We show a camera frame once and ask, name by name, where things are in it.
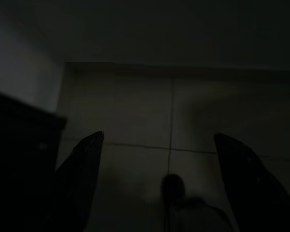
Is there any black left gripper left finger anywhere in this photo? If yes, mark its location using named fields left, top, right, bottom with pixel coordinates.
left=44, top=131, right=104, bottom=232

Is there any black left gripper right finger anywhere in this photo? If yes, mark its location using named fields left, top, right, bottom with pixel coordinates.
left=214, top=132, right=290, bottom=232

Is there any robot leg with black foot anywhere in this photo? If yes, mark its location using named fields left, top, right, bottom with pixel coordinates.
left=160, top=173, right=240, bottom=232

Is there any black cabinet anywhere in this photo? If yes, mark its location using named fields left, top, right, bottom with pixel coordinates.
left=0, top=88, right=67, bottom=232

